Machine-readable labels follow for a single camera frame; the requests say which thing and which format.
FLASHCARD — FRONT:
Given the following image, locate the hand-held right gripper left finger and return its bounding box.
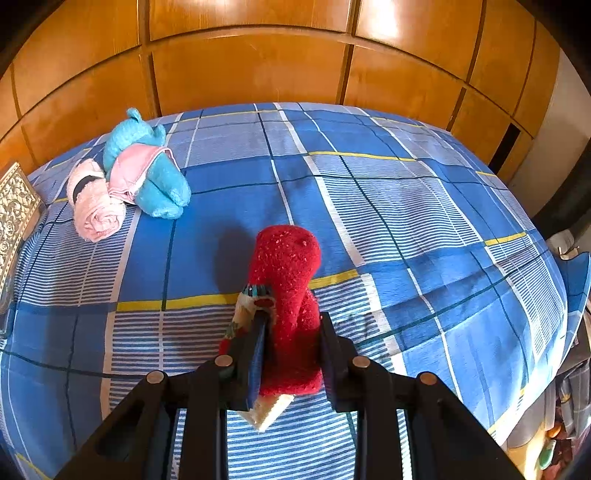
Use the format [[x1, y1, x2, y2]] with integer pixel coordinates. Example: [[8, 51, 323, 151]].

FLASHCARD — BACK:
[[55, 310, 269, 480]]

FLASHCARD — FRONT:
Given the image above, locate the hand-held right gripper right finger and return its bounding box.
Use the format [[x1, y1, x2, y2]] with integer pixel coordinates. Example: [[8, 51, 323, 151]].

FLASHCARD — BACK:
[[318, 312, 527, 480]]

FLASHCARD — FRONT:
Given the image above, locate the red fuzzy sock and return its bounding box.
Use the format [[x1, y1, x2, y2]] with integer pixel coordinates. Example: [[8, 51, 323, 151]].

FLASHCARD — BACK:
[[220, 224, 325, 433]]

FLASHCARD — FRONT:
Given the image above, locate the blue plaid bedsheet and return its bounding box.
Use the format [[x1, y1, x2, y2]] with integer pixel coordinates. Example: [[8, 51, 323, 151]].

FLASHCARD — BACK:
[[0, 102, 581, 480]]

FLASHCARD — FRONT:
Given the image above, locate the teal stuffed toy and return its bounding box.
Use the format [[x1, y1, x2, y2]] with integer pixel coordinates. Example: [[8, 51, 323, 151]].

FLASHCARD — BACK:
[[102, 107, 193, 220]]

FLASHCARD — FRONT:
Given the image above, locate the pink rolled towel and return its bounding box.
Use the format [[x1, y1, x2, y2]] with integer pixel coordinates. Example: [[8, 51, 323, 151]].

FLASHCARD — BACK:
[[67, 159, 128, 243]]

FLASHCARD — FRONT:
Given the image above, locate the pink cloth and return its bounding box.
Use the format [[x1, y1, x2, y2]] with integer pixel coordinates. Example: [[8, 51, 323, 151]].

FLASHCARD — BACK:
[[106, 143, 177, 205]]

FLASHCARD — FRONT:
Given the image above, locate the green round lid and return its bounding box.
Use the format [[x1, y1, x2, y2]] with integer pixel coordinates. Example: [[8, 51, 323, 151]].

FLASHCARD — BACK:
[[538, 438, 557, 468]]

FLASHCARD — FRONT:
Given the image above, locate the pile of clothes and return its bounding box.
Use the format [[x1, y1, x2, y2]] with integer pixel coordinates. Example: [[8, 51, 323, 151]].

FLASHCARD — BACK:
[[505, 342, 591, 480]]

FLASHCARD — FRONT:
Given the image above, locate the wooden wardrobe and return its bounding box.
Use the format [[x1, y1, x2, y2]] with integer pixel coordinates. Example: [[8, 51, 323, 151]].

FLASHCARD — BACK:
[[0, 0, 561, 185]]

